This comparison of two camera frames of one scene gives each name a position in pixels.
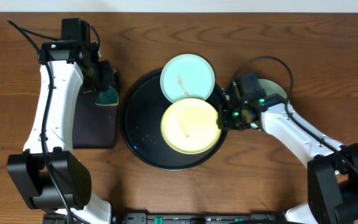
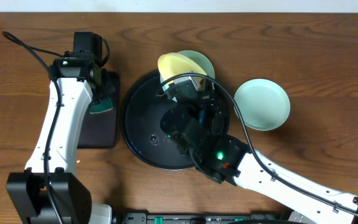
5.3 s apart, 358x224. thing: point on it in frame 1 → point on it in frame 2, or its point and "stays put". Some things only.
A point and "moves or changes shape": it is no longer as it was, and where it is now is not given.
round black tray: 140,122 stays put
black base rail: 150,218 stays put
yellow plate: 189,126 moves or changes shape
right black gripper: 223,120 → 207,104
